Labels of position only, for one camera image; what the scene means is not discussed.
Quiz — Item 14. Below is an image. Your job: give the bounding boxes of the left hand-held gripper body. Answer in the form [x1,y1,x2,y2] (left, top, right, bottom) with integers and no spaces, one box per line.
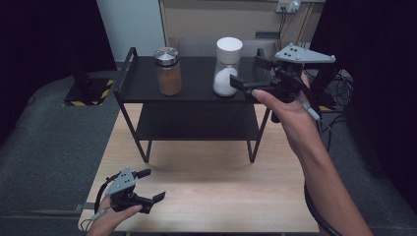
[103,166,155,214]

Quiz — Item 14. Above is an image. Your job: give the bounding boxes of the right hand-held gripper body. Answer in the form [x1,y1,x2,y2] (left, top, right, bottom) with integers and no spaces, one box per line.
[254,43,337,124]

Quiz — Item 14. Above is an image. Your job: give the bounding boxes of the salt jar white lid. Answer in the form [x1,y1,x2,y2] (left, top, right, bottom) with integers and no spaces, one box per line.
[212,36,244,97]

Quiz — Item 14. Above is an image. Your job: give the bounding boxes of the black metal shelf rack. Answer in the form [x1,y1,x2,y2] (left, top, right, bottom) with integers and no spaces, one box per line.
[112,46,279,164]

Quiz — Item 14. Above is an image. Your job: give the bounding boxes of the brown spice jar metal lid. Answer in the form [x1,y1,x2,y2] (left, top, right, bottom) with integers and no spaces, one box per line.
[152,46,183,96]

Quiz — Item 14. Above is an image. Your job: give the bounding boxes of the person's left hand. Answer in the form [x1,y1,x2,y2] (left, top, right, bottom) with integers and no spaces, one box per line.
[86,196,144,236]

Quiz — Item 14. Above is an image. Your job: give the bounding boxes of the person's right hand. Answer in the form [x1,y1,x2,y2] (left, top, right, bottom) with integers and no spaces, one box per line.
[251,73,324,156]

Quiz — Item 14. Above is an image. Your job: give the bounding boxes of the black stand with striped base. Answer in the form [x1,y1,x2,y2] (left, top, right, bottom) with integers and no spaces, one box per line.
[309,63,342,112]
[63,58,115,107]

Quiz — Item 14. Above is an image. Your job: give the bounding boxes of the black curtain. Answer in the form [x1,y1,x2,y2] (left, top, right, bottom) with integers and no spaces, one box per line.
[309,0,417,205]
[0,0,117,142]

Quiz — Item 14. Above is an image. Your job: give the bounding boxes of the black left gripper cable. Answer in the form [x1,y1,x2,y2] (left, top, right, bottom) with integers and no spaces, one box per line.
[93,172,122,214]

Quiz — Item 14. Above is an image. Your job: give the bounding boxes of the grey-blue wall box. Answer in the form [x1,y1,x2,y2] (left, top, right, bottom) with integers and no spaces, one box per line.
[255,30,280,40]

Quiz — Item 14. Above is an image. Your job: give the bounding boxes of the black wall cables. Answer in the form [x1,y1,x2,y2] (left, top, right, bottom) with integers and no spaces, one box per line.
[276,11,297,51]

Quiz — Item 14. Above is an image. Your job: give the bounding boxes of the grey plug thin cable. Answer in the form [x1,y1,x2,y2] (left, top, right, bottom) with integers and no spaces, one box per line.
[300,98,338,139]
[79,208,107,232]

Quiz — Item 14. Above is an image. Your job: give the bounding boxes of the grey table edge bracket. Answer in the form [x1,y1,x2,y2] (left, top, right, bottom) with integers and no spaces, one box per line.
[74,202,96,211]

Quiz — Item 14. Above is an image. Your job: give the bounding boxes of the white wall power outlet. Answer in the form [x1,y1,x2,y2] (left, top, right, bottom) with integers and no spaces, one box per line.
[275,0,302,14]

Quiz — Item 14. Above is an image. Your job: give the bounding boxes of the black floor cables bundle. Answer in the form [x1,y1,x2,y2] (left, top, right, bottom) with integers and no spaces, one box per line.
[323,70,357,132]

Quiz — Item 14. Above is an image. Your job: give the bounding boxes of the thick black right gripper cable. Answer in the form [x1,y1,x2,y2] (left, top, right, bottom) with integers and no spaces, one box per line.
[303,182,343,236]

